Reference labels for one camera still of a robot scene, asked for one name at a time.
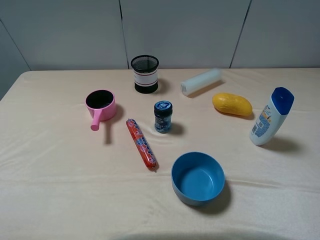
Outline blue gum bottle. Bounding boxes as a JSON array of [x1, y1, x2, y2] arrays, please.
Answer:
[[154, 100, 173, 134]]

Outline red sausage in wrapper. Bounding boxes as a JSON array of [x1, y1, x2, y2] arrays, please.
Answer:
[[126, 118, 158, 172]]

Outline translucent white cylinder tube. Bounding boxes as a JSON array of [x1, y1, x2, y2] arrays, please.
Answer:
[[180, 68, 221, 96]]

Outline black mesh pen holder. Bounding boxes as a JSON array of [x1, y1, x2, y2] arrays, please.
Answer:
[[130, 54, 159, 94]]

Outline yellow mango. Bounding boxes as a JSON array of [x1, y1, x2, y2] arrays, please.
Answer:
[[212, 92, 253, 116]]

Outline blue plastic bowl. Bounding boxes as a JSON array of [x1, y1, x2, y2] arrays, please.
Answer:
[[171, 151, 225, 207]]

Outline white bottle blue cap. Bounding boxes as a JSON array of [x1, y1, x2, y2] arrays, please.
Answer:
[[249, 87, 295, 146]]

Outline pink saucepan with handle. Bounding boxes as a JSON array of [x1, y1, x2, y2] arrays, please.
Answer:
[[85, 89, 117, 131]]

